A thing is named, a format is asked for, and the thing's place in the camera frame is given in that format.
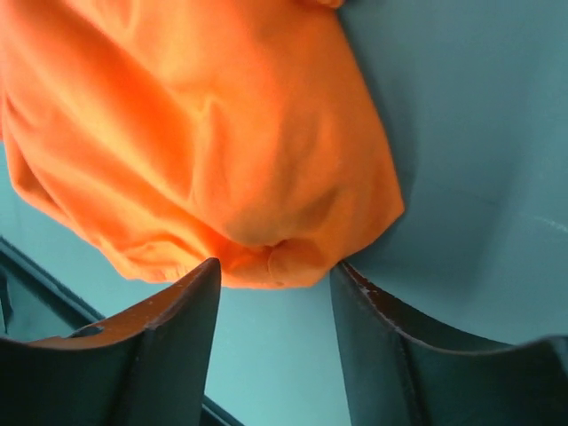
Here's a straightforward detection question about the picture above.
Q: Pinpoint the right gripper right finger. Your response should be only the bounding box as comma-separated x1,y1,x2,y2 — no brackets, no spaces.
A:
330,263,567,425

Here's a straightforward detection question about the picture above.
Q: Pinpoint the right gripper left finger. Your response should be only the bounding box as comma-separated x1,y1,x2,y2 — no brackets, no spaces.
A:
1,258,221,425

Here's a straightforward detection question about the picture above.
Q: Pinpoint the orange t shirt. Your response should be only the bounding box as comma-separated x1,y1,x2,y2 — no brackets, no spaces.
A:
1,1,404,289

